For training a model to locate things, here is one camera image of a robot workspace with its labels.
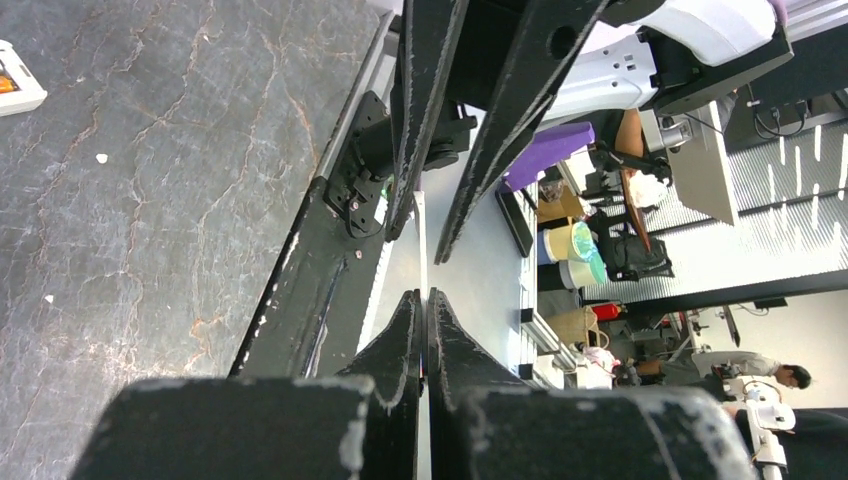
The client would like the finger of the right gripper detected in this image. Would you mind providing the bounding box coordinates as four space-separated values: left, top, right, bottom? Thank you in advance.
385 1 468 242
434 1 608 265

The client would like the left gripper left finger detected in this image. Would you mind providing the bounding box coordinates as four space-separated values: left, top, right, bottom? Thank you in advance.
72 291 422 479

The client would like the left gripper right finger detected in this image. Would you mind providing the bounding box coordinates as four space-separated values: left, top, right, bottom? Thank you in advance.
426 289 757 479

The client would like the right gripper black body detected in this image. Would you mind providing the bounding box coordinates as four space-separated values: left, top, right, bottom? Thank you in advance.
444 1 544 113

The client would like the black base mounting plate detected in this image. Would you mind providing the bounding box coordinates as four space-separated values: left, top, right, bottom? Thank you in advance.
228 91 392 378

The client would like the purple foam block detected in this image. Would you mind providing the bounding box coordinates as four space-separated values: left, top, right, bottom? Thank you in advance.
500 122 595 193

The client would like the person in background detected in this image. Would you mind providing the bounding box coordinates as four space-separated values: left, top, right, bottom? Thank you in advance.
635 350 812 390

